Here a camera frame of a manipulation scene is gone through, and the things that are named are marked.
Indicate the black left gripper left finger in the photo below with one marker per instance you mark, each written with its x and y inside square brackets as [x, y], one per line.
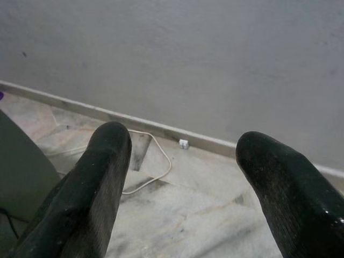
[88, 201]

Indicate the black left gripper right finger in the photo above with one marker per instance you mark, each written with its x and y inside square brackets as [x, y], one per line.
[290, 193]

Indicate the grey rounded object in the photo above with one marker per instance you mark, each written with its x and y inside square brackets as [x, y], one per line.
[24, 166]

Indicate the grey skirting board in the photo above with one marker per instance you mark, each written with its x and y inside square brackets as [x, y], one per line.
[134, 121]

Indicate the small purple object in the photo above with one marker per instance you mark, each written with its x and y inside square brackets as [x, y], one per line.
[1, 95]

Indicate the small white wall clip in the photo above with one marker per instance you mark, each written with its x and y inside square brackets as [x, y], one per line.
[184, 143]

